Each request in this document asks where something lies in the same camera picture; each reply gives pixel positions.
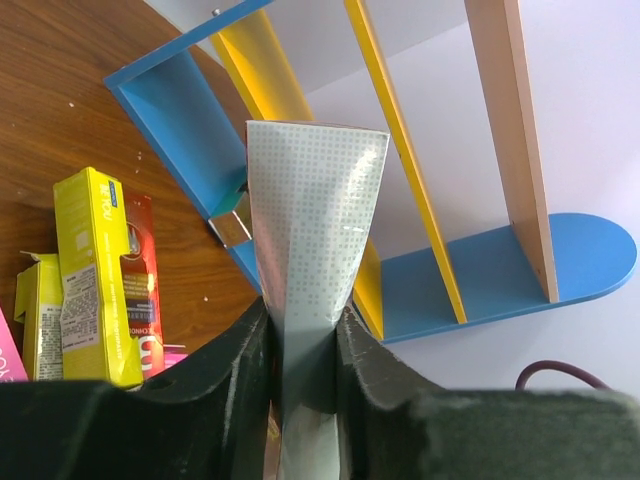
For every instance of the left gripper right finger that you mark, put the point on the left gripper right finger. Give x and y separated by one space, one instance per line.
395 424

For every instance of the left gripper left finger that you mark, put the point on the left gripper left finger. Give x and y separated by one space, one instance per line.
203 418

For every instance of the teal green tea toothpaste box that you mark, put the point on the teal green tea toothpaste box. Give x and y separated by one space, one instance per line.
231 220

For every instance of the pink toothpaste box right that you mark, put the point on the pink toothpaste box right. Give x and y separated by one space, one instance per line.
173 354

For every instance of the red 3D toothpaste box right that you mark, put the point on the red 3D toothpaste box right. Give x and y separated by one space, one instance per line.
140 280

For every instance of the yellow toothpaste box upright centre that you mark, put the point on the yellow toothpaste box upright centre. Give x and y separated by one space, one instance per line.
72 303

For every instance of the small pink toothpaste box upper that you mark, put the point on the small pink toothpaste box upper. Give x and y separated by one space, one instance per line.
11 366

